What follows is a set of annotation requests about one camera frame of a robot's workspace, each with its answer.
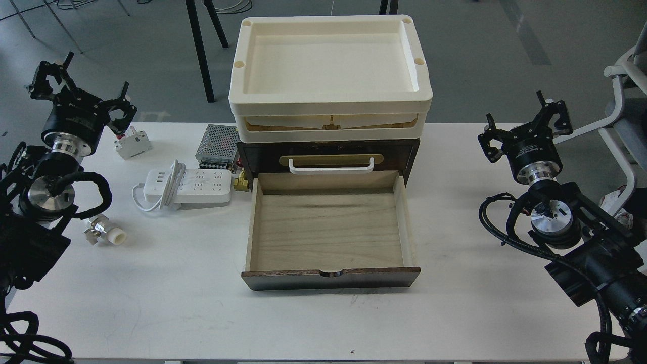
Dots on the white circuit breaker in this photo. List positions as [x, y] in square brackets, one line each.
[134, 142]

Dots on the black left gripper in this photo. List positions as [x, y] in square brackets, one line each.
[75, 111]

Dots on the brass fitting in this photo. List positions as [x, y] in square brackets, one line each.
[241, 183]

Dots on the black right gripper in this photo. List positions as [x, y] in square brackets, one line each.
[529, 145]

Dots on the white chair frame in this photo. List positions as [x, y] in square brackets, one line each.
[624, 119]

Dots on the metal mesh power supply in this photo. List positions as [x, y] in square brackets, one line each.
[218, 148]

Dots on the white power strip with cable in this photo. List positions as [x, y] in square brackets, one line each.
[170, 188]

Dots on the black table leg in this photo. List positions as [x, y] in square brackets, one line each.
[199, 45]

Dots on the cream plastic tray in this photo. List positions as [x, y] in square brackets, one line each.
[329, 78]

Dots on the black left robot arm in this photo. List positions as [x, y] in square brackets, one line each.
[44, 187]

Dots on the open wooden drawer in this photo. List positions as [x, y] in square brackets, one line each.
[329, 232]

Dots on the metal and white pipe fitting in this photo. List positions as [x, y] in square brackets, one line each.
[101, 228]

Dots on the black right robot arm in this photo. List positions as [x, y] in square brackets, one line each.
[590, 255]

